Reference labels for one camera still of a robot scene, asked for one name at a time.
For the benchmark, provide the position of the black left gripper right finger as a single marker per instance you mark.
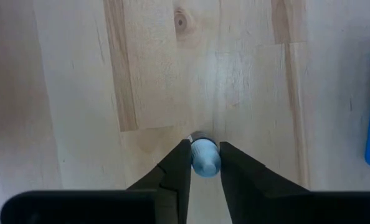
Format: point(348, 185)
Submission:
point(281, 208)

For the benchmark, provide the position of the dark small dropper bottle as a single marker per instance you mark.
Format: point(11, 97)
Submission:
point(205, 158)

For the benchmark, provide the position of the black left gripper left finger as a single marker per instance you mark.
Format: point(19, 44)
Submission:
point(110, 208)

